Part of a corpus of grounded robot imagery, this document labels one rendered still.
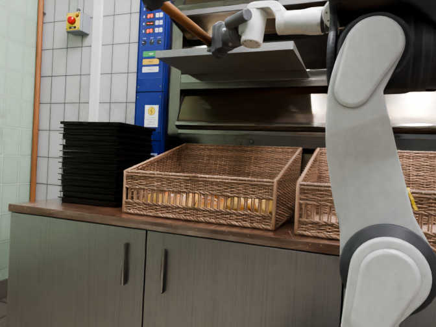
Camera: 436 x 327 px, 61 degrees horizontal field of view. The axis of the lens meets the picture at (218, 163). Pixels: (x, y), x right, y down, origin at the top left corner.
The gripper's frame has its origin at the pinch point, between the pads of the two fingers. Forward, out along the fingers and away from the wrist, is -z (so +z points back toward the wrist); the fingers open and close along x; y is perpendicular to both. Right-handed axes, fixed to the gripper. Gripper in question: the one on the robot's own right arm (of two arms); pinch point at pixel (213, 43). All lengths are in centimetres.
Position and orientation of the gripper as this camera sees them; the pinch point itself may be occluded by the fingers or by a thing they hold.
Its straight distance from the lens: 136.5
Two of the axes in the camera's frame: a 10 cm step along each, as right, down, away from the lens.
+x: 0.5, -10.0, -0.1
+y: -8.3, -0.3, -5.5
